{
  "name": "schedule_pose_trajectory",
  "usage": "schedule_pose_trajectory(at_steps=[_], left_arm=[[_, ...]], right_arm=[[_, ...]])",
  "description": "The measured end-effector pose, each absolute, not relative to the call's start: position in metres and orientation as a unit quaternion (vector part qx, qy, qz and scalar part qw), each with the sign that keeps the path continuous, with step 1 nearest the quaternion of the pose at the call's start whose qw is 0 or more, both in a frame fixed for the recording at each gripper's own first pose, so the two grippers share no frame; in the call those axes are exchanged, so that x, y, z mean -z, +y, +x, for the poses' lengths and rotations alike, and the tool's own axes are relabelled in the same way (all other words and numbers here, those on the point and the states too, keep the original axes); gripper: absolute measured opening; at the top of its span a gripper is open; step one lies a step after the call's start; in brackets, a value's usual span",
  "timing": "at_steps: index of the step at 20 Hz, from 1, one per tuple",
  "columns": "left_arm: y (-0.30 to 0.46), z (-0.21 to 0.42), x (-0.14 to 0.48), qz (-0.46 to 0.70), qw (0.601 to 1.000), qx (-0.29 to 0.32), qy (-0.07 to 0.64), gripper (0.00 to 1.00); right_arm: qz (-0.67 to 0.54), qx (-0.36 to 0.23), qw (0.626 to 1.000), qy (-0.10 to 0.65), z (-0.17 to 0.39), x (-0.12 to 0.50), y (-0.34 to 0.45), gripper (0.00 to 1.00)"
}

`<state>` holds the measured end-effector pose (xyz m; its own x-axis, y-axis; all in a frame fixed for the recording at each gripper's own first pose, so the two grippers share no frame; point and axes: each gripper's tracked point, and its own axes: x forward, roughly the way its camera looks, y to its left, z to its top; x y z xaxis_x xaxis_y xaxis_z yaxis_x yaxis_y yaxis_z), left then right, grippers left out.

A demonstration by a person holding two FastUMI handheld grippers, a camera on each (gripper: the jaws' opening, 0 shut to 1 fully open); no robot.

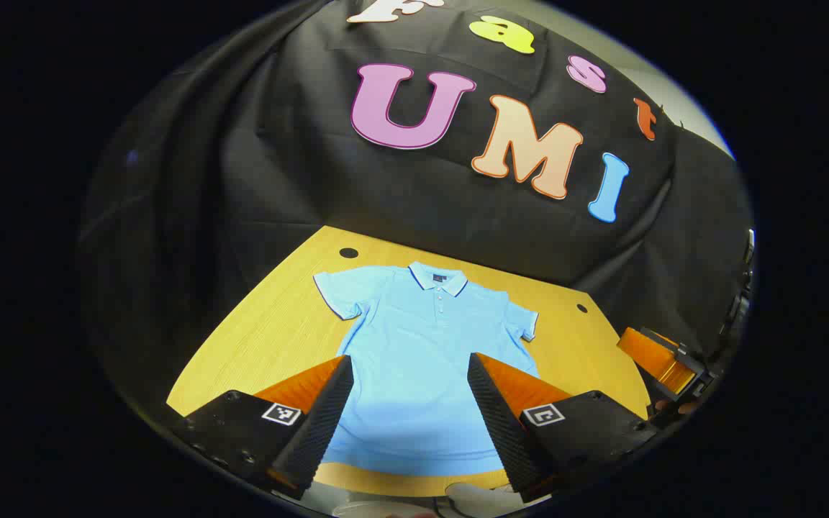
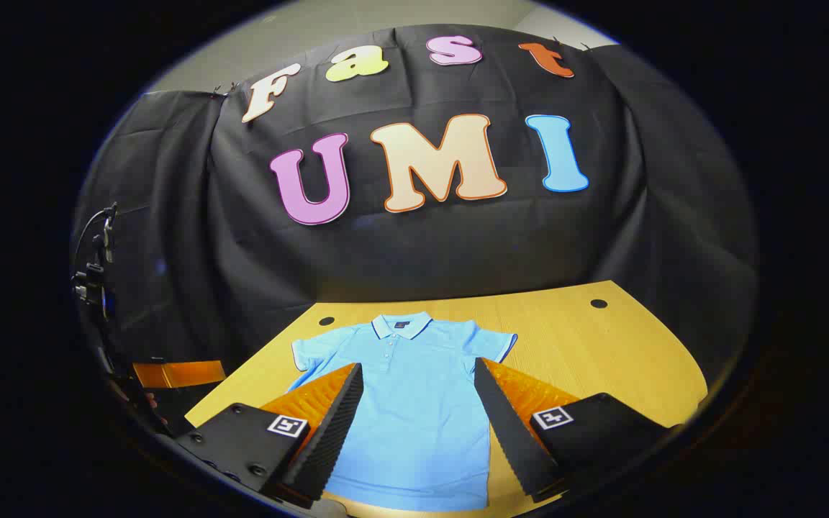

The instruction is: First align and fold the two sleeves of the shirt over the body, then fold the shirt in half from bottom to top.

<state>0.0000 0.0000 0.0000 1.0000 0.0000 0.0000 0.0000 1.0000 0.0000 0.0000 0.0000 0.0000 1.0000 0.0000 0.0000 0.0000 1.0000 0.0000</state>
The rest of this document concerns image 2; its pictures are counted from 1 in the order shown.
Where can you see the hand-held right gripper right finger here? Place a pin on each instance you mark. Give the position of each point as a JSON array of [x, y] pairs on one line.
[[508, 424]]

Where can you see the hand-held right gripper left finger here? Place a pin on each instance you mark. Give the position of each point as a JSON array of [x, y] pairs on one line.
[[335, 432]]

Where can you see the black backdrop cloth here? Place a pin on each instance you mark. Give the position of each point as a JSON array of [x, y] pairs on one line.
[[458, 252]]

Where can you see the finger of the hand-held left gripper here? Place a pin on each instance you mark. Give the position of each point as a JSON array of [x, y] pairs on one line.
[[177, 374]]

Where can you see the light blue polo T-shirt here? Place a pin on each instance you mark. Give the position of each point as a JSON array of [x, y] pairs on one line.
[[414, 403]]

